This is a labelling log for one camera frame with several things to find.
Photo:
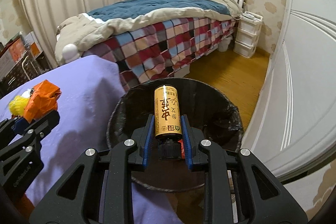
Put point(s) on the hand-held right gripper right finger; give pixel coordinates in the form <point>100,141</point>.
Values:
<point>186,142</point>

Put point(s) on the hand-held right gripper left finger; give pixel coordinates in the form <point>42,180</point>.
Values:
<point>149,142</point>

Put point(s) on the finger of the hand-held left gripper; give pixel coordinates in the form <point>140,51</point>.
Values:
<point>50,119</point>
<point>20,124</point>

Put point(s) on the orange plastic wrapper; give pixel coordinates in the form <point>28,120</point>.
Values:
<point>42,98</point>

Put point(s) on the white tissue ball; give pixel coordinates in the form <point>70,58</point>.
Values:
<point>26,93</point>

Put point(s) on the trash bin with black bag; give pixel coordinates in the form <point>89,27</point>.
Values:
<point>210,119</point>

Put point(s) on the brown bottle with yellow label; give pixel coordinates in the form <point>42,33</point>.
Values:
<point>168,113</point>

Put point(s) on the yellow mesh ball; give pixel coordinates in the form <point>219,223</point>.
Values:
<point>17,106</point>

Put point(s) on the brown cardboard box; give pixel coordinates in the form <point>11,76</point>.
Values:
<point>10,56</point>

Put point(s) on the white bedpost knob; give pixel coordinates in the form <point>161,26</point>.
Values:
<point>70,52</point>

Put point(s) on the orange and white box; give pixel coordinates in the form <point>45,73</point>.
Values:
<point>33,43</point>

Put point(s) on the plaid bedsheet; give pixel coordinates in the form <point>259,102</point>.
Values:
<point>162,48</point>

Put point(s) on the small white bin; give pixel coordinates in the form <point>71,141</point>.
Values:
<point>225,44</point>

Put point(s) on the white plastic drawer unit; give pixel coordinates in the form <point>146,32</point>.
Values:
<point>245,40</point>

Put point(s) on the white door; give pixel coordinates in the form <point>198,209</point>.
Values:
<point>302,82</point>

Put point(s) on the bed with checkered sheet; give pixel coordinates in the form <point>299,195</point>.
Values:
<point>144,6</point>

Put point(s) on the white tubular frame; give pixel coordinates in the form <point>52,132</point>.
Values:
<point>26,66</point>

